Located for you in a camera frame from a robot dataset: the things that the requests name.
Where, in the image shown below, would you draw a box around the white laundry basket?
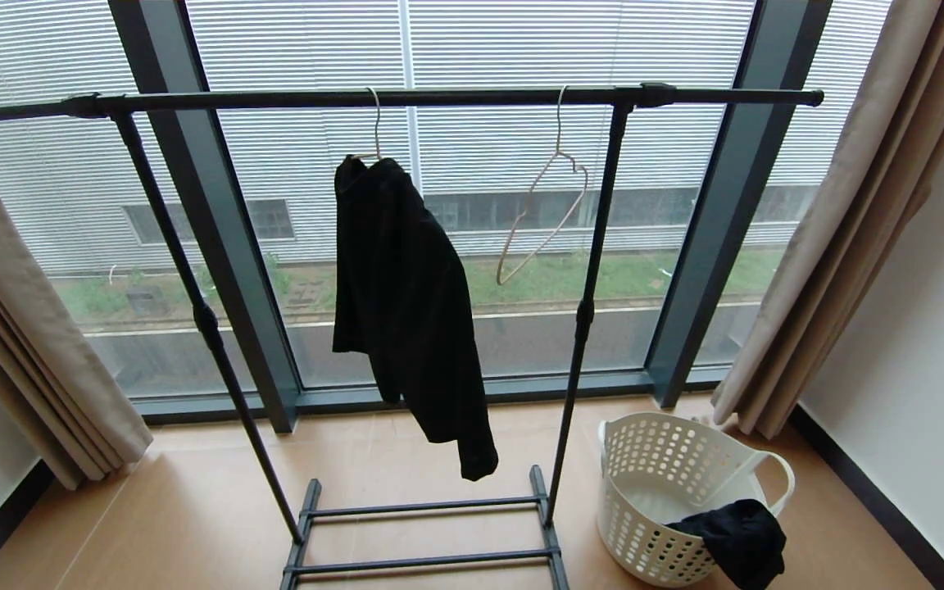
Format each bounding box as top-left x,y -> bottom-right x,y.
597,412 -> 797,588

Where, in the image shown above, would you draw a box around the black drawstring shorts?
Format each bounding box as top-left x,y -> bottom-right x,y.
331,156 -> 499,482

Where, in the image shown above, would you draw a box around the pink clothes hanger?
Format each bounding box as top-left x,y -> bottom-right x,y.
495,84 -> 590,286
352,86 -> 384,163

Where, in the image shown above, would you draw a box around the beige curtain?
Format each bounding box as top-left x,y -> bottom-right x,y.
0,111 -> 153,491
711,0 -> 944,439

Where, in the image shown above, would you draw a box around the black garment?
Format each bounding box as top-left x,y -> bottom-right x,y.
665,498 -> 788,590

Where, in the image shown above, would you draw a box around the black clothes rack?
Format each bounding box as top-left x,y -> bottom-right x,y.
0,82 -> 825,590

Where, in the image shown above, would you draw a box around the window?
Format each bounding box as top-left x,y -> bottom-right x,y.
0,0 -> 891,427

